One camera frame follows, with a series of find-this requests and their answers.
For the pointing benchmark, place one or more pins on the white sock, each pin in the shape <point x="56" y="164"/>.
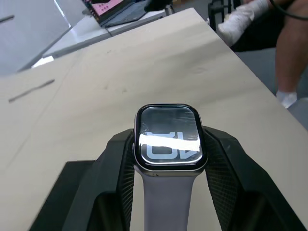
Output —
<point x="286" y="98"/>

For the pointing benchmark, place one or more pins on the black watch stand base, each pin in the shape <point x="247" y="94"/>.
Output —
<point x="60" y="192"/>

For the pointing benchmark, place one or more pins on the silver smartwatch body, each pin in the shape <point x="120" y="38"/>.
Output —
<point x="168" y="139"/>

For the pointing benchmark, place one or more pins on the white sneaker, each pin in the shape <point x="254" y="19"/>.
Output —
<point x="237" y="25"/>

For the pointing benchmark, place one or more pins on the open laptop with pink screen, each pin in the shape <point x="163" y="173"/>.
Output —
<point x="115" y="10"/>

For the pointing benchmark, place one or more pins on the person's bare leg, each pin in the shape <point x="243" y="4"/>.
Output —
<point x="290" y="48"/>

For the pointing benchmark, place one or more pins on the black chair frame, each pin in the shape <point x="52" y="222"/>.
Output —
<point x="217" y="10"/>

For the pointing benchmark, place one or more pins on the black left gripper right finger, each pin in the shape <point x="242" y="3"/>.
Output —
<point x="231" y="173"/>

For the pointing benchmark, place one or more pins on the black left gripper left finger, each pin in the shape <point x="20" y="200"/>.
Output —
<point x="113" y="168"/>

